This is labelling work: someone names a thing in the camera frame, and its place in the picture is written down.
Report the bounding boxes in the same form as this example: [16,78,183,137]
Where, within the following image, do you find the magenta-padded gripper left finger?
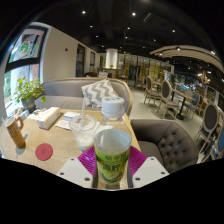
[56,145,99,189]

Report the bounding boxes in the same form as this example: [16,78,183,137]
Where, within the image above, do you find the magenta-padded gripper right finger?
[127,145,170,189]

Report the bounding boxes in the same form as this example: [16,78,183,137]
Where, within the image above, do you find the green-labelled clear drink bottle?
[93,96,133,184]

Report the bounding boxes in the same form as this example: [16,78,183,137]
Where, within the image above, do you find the clear plastic cup with straw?
[68,96,98,153]

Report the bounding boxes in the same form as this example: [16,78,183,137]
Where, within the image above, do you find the grey tufted armchair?
[129,118,200,174]

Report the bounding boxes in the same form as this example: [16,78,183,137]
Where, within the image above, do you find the white printed paper slip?
[54,118,76,131]

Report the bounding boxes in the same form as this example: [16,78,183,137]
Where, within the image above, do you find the flat round red coaster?
[34,142,54,162]

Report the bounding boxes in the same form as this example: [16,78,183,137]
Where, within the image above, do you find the white blue packet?
[63,111,81,122]

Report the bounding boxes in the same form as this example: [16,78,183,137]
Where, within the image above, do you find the tissue box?
[35,106,62,130]

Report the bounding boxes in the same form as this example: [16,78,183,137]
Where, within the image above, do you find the grey white chevron cushion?
[80,78,119,109]

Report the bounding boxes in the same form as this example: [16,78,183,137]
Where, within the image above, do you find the brown ceramic mug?
[2,114,27,150]

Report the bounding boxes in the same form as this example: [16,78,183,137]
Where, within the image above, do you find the potted green plant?
[12,77,48,113]

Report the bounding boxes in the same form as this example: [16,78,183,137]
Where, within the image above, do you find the black-framed painted window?
[2,26,49,114]

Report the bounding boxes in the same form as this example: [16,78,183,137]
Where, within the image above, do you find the group of ceiling spotlights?
[79,9,218,56]

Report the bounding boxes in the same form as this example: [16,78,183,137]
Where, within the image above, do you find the grey sofa with wooden frame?
[34,77,134,116]

